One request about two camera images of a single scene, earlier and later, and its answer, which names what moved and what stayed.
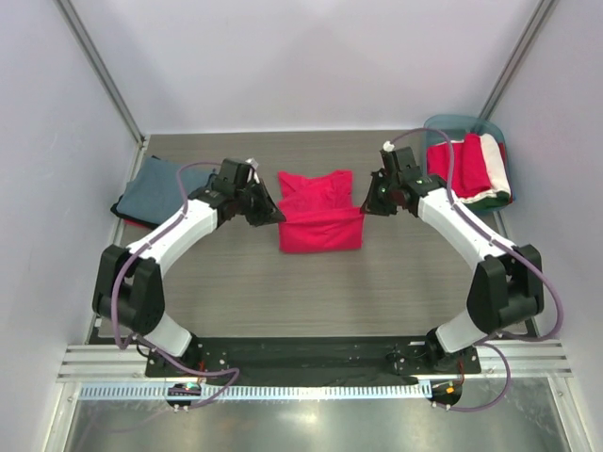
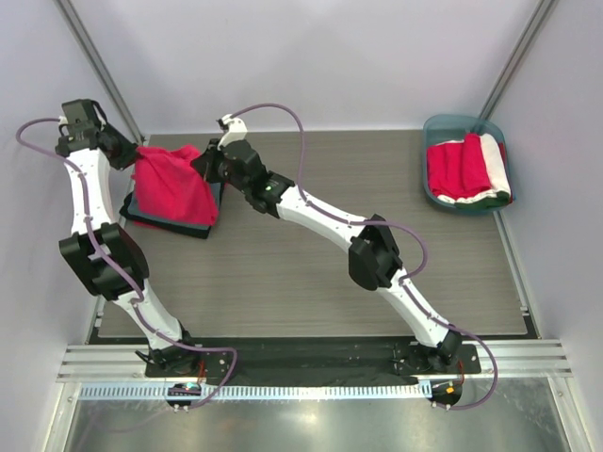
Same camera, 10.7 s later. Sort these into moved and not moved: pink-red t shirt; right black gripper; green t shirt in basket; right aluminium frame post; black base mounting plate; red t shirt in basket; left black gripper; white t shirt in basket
Moved: right black gripper; left black gripper; pink-red t shirt
Not moved: right aluminium frame post; green t shirt in basket; red t shirt in basket; black base mounting plate; white t shirt in basket
